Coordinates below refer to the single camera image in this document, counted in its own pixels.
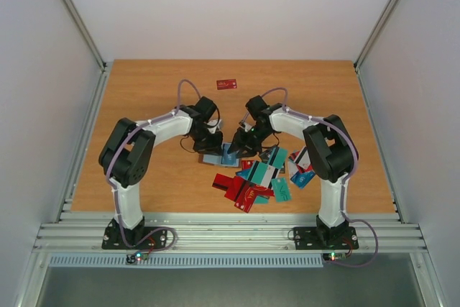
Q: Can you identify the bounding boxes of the blue card bottom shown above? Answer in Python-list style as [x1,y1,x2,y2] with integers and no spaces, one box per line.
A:
[220,143,240,168]

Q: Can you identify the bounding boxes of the blue card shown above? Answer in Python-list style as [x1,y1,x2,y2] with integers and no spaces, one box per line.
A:
[290,170,316,189]
[236,168,252,179]
[220,143,240,168]

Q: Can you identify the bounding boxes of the brown leather card holder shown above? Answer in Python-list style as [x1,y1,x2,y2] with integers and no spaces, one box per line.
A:
[198,155,221,166]

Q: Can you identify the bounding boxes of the teal card bottom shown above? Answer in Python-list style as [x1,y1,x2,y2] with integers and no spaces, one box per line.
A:
[247,161,269,185]

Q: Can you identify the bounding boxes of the teal card with stripe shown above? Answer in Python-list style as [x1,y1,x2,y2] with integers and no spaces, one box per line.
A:
[267,146,288,170]

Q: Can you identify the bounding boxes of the red VIP card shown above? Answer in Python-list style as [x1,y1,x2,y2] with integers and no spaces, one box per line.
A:
[234,187,258,214]

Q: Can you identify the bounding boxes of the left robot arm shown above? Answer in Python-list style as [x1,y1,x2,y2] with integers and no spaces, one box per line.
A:
[98,96,223,248]

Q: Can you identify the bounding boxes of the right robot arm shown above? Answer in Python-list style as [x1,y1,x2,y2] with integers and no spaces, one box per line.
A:
[229,96,358,247]

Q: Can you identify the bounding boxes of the small red card top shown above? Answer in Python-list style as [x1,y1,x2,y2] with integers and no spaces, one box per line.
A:
[241,160,255,170]

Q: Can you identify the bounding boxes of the blue card centre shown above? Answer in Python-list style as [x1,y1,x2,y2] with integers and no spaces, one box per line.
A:
[236,168,252,179]

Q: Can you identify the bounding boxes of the red card left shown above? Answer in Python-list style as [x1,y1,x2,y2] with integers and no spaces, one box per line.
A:
[224,176,248,202]

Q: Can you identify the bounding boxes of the white card centre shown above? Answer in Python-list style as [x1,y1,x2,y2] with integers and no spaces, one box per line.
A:
[260,165,280,189]

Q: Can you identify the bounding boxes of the dark red striped card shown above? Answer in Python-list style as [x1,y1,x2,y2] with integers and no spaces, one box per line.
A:
[212,173,234,191]

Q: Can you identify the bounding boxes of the white card with stripe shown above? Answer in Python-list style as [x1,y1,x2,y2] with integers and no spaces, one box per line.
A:
[289,146,313,173]

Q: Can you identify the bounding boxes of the lone red card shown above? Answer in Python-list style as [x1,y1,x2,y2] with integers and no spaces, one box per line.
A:
[216,79,237,91]

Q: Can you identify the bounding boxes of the blue card right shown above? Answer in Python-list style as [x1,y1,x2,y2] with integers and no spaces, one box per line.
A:
[290,170,316,189]

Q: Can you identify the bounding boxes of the left circuit board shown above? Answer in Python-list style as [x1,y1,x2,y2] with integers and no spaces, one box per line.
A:
[126,252,149,265]

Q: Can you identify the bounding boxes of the circuit board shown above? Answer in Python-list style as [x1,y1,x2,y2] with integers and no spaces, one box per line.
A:
[323,252,349,262]
[126,252,149,265]

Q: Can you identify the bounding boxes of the right circuit board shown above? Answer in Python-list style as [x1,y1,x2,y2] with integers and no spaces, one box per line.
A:
[323,252,349,262]

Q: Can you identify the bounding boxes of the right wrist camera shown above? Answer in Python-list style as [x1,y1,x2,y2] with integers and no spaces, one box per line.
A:
[239,120,253,132]

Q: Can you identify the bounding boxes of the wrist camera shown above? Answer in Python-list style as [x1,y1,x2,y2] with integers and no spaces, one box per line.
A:
[239,120,253,132]
[207,119,224,134]

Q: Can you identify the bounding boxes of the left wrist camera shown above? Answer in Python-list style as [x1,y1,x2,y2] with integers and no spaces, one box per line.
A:
[207,119,224,134]

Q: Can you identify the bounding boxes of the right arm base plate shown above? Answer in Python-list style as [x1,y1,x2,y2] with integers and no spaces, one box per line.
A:
[293,226,359,251]

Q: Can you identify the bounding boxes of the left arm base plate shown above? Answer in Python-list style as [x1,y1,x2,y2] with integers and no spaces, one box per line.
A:
[101,224,168,250]

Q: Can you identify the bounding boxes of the aluminium frame rails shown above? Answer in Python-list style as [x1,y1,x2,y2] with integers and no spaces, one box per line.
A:
[33,212,427,253]

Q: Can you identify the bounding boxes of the left frame post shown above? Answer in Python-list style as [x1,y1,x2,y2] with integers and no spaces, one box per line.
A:
[61,0,107,71]

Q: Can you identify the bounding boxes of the frame post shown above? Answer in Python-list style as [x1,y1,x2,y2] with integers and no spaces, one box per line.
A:
[352,0,422,70]
[61,0,107,71]

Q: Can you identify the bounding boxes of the grey slotted cable duct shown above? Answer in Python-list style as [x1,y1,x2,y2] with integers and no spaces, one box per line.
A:
[49,253,323,269]

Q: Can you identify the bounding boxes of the right frame post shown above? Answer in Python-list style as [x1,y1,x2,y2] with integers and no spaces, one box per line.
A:
[352,0,422,70]

